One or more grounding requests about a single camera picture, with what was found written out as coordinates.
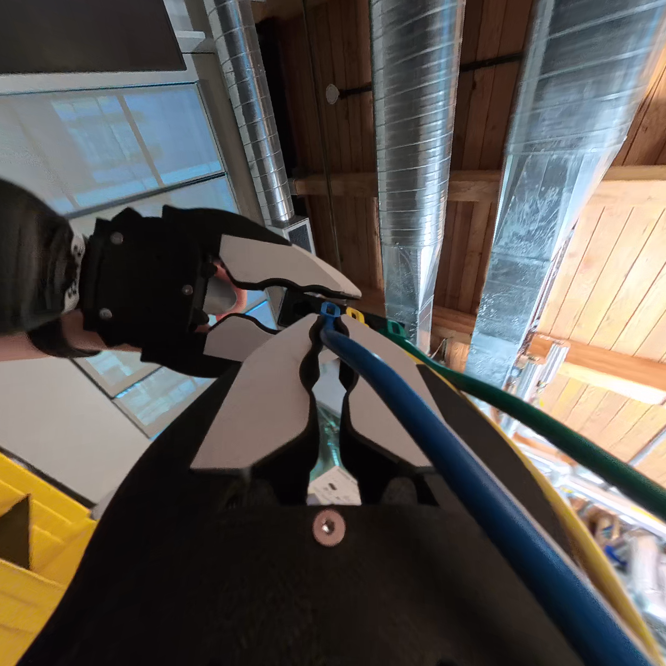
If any glass window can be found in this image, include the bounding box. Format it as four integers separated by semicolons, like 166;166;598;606
0;78;266;438

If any dark flat panel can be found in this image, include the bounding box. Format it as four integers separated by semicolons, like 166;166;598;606
0;0;187;75

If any green ethernet cable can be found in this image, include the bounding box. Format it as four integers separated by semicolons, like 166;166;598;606
377;320;666;503

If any person's left hand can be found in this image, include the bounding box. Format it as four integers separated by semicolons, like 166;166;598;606
61;310;144;355

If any blue ethernet cable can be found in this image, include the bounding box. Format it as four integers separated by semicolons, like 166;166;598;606
318;302;657;666

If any white box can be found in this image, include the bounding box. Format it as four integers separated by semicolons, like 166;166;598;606
307;466;361;505

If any large rectangular metal duct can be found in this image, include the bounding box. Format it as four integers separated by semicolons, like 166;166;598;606
464;0;666;388

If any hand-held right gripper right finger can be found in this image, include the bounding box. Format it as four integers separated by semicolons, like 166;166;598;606
338;315;446;503

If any narrow round metal duct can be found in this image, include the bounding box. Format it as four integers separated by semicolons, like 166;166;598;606
204;0;297;228

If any person's left forearm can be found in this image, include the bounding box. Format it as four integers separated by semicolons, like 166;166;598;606
0;335;55;363

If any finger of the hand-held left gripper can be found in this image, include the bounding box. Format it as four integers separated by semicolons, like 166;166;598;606
217;234;363;304
202;314;281;363

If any yellow ethernet cable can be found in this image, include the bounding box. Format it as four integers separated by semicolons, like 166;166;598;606
346;308;666;666

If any black ethernet port block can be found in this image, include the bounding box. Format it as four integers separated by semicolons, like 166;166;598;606
277;288;388;334

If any white grilled vent unit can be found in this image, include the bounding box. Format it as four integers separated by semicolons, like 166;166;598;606
281;217;317;256

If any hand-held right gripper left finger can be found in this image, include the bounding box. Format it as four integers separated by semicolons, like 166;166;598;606
190;316;320;503

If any cluster of silver pipes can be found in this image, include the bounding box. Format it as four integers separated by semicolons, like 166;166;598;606
499;338;666;666

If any yellow plastic bin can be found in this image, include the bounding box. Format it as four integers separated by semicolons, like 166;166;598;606
0;452;100;666

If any wide round metal duct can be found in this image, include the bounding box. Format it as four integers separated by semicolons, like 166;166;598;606
368;0;466;347

